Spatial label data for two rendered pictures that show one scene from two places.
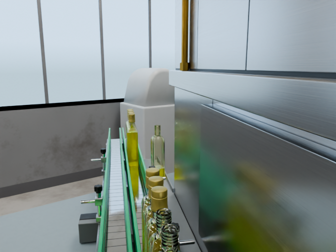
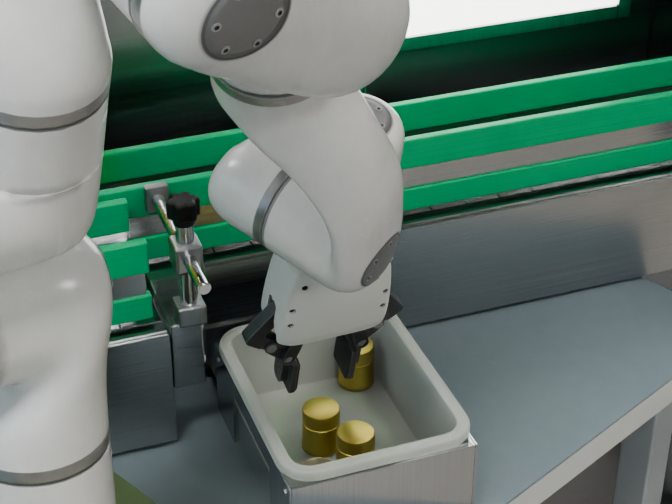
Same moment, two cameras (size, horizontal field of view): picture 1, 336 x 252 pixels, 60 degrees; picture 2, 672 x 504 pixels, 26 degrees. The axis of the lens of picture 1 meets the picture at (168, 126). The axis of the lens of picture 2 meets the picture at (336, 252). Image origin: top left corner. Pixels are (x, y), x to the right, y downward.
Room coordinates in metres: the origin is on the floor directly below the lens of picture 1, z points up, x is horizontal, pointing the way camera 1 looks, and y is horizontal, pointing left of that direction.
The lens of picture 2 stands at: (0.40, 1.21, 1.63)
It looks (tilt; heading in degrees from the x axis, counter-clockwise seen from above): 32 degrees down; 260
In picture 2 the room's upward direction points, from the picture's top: straight up
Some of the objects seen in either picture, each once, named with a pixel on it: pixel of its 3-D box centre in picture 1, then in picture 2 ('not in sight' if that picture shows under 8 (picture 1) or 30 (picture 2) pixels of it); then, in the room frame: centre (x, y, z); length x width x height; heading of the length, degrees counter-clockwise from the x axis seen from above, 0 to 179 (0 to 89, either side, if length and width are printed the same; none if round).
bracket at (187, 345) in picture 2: not in sight; (178, 326); (0.35, 0.09, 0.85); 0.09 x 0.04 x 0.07; 100
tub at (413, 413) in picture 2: not in sight; (339, 417); (0.21, 0.19, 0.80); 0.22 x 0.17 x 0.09; 100
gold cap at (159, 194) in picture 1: (159, 198); not in sight; (0.56, 0.02, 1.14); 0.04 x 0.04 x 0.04
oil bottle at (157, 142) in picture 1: (157, 152); not in sight; (1.32, 0.05, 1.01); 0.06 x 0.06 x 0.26; 18
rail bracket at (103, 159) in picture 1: (99, 162); not in sight; (1.38, 0.34, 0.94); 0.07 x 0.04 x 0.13; 100
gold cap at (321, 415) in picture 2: not in sight; (321, 426); (0.23, 0.19, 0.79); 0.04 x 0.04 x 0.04
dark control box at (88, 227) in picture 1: (90, 227); not in sight; (1.03, 0.30, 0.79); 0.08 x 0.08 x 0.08; 10
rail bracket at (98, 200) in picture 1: (92, 204); not in sight; (0.93, 0.26, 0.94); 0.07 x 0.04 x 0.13; 100
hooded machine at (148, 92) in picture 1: (155, 123); not in sight; (3.61, 0.15, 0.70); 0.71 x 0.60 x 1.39; 125
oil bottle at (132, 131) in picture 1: (132, 139); not in sight; (1.53, 0.19, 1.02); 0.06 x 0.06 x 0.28; 10
